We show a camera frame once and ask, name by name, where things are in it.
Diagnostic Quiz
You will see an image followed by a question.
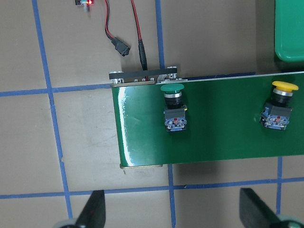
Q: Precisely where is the green plastic tray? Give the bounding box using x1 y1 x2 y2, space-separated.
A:
275 0 304 63

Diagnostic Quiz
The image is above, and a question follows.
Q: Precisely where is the yellow push button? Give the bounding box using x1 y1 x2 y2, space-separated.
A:
260 81 299 131

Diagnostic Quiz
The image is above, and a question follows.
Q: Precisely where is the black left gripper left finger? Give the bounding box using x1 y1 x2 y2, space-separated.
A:
75 190 106 228

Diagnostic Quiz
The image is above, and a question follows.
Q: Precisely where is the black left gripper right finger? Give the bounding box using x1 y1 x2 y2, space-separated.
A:
239 188 285 228

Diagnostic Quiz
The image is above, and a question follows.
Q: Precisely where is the small motor controller board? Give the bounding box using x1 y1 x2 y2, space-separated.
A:
75 0 95 12

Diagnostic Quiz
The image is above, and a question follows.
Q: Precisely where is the red black cable with plug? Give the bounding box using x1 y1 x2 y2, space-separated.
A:
103 0 131 57

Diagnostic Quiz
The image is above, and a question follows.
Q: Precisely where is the red black motor cable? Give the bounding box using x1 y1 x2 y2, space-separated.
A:
130 0 148 71

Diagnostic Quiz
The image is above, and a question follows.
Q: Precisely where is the green push button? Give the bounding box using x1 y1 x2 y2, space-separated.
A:
161 83 188 132

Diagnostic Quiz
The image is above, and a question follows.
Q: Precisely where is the green conveyor belt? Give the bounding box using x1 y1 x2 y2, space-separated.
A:
112 72 304 168

